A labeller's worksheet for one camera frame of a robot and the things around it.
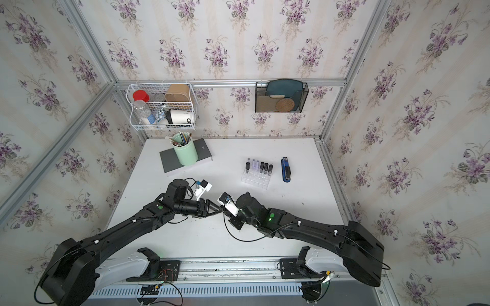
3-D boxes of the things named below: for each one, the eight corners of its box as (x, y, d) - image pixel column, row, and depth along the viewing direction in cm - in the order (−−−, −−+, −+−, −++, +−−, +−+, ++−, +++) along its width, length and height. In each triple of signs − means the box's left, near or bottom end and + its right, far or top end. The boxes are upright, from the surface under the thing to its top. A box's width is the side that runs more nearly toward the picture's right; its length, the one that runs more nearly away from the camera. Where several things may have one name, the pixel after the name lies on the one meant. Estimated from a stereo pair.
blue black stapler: (283, 182, 102) (284, 177, 98) (280, 160, 112) (281, 155, 108) (290, 182, 102) (292, 177, 98) (286, 160, 112) (288, 155, 108)
